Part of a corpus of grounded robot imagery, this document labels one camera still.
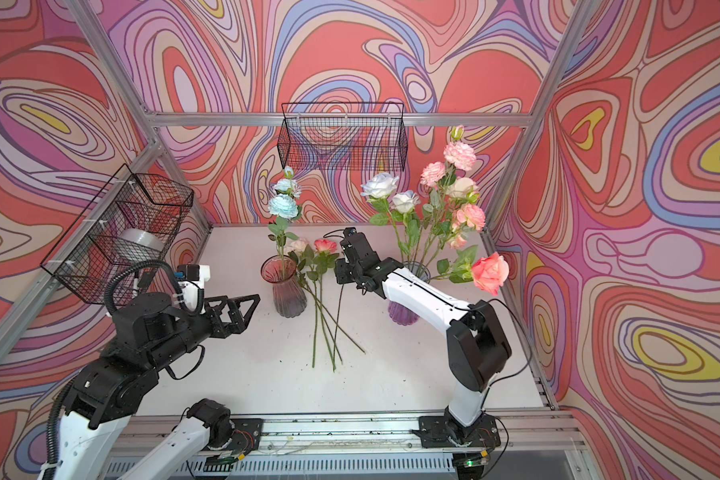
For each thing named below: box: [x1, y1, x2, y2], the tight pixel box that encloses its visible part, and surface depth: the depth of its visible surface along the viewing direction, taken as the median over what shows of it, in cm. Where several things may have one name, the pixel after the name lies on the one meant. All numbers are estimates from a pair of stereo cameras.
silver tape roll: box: [119, 228, 166, 252], surface depth 75 cm
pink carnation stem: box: [420, 125, 486, 250], surface depth 69 cm
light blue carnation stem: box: [268, 166, 302, 280], surface depth 78 cm
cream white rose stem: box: [360, 172, 404, 265], surface depth 70 cm
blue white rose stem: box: [392, 191, 421, 265], surface depth 76 cm
